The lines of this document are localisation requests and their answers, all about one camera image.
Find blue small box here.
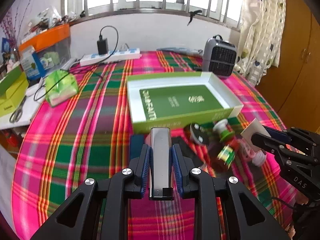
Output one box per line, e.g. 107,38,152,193
129,134,145,160

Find silver rectangular lighter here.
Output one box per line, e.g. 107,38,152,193
149,127,174,201

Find grey portable heater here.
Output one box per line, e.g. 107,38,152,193
202,35,237,77

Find scissors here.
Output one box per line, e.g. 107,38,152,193
9,95,27,124

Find plaid tablecloth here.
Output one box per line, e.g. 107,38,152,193
11,51,297,239

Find floral curtain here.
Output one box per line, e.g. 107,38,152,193
235,0,286,86

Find black round button device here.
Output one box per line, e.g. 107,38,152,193
183,123,209,146

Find black charger with cable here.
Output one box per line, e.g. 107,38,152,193
97,25,119,63

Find orange lid storage bin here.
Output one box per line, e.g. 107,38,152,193
18,24,71,70

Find blue and white carton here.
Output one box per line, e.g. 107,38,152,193
20,46,46,81

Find green white suction knob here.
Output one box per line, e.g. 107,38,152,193
213,119,235,142

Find wooden cabinet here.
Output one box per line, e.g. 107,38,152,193
257,0,319,132

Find brown medicine bottle red cap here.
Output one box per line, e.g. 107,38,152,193
208,139,240,173

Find green and white tray box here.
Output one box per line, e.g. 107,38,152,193
127,72,244,134

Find yellow-green box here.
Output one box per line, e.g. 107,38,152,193
0,67,29,117

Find green tissue pack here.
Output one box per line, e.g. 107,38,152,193
45,69,79,107

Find purple flower branches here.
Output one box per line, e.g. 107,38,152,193
1,5,22,47

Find white power strip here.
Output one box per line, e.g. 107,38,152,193
79,48,142,67

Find grey flat object behind heater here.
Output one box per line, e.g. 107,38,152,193
157,47,203,57

